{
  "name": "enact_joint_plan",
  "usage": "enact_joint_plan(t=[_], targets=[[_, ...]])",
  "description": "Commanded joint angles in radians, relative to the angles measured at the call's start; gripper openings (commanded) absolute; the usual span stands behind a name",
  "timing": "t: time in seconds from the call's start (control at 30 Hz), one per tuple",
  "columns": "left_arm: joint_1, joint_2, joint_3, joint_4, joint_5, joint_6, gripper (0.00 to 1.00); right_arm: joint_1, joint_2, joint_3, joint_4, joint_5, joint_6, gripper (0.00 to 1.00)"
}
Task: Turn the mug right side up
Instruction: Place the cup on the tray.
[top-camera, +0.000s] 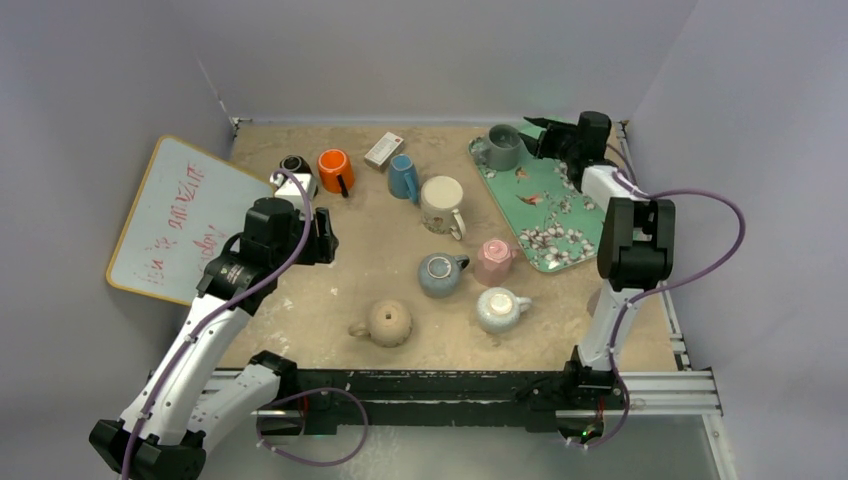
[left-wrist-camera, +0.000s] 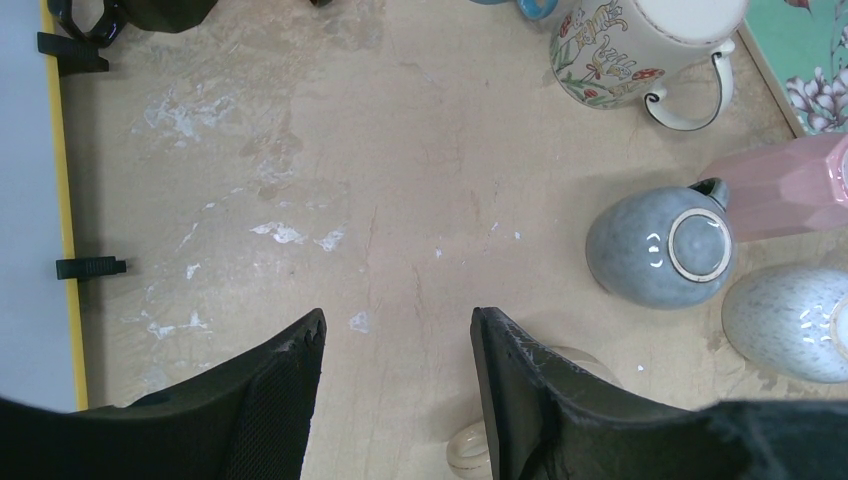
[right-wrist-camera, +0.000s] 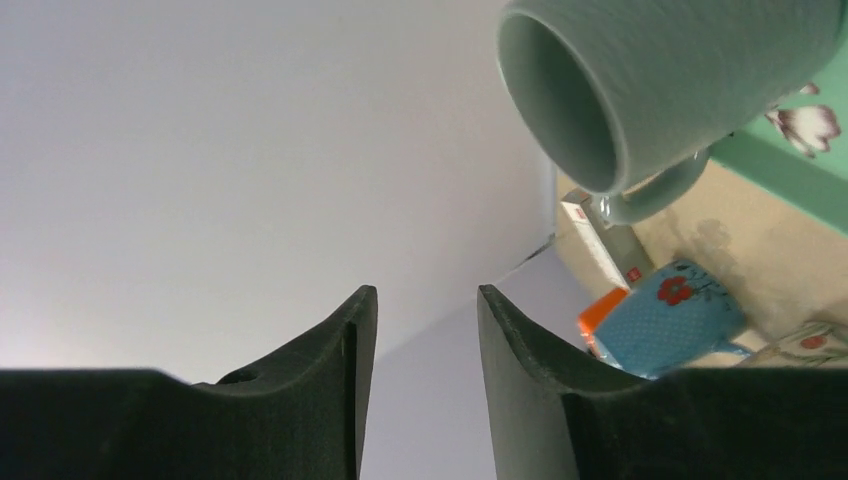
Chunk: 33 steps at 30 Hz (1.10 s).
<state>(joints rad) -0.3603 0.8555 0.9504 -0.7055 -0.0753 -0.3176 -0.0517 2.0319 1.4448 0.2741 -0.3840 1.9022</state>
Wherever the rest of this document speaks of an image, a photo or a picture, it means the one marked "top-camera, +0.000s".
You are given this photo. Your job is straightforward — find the grey mug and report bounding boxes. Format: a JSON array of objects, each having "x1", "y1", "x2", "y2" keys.
[{"x1": 472, "y1": 124, "x2": 524, "y2": 171}]

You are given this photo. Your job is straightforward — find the tan brown round mug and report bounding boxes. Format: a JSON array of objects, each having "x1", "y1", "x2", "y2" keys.
[{"x1": 348, "y1": 300, "x2": 413, "y2": 348}]

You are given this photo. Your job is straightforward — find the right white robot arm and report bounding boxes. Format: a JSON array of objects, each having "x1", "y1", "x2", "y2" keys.
[{"x1": 521, "y1": 111, "x2": 676, "y2": 407}]

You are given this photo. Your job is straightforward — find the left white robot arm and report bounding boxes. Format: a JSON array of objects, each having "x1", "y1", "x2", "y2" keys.
[{"x1": 89, "y1": 197, "x2": 339, "y2": 479}]

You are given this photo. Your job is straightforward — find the orange mug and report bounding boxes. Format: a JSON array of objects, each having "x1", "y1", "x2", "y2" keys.
[{"x1": 317, "y1": 149, "x2": 355, "y2": 198}]

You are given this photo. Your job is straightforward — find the blue mug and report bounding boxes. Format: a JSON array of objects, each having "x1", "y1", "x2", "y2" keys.
[{"x1": 388, "y1": 154, "x2": 419, "y2": 205}]

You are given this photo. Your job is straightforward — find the cream white mug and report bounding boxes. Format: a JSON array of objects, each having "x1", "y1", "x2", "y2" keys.
[{"x1": 420, "y1": 175, "x2": 467, "y2": 241}]

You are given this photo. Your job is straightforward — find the blue-grey round mug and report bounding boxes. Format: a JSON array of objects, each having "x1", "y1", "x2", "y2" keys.
[{"x1": 417, "y1": 253, "x2": 470, "y2": 299}]

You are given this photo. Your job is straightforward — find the pink faceted mug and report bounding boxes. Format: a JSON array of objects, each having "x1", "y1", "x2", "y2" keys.
[{"x1": 473, "y1": 238, "x2": 519, "y2": 287}]

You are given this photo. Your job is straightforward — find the pale speckled mug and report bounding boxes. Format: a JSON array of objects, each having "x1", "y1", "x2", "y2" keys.
[{"x1": 476, "y1": 287, "x2": 533, "y2": 334}]

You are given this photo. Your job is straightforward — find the green floral tray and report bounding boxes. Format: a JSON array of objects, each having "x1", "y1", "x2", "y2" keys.
[{"x1": 468, "y1": 134, "x2": 605, "y2": 273}]

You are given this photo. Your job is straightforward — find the white red small box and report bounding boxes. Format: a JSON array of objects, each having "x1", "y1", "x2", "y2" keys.
[{"x1": 364, "y1": 132, "x2": 405, "y2": 171}]

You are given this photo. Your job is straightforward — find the whiteboard with red writing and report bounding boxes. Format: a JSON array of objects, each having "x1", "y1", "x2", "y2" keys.
[{"x1": 106, "y1": 135, "x2": 272, "y2": 305}]

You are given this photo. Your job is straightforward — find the mauve mug with black handle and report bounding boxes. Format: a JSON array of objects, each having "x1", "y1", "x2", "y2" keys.
[{"x1": 586, "y1": 289, "x2": 602, "y2": 317}]

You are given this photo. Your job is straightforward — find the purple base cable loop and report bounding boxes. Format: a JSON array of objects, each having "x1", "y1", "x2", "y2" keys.
[{"x1": 254, "y1": 386, "x2": 370, "y2": 468}]

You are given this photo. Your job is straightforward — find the black base frame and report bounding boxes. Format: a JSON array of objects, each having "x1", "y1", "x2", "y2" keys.
[{"x1": 198, "y1": 367, "x2": 723, "y2": 442}]

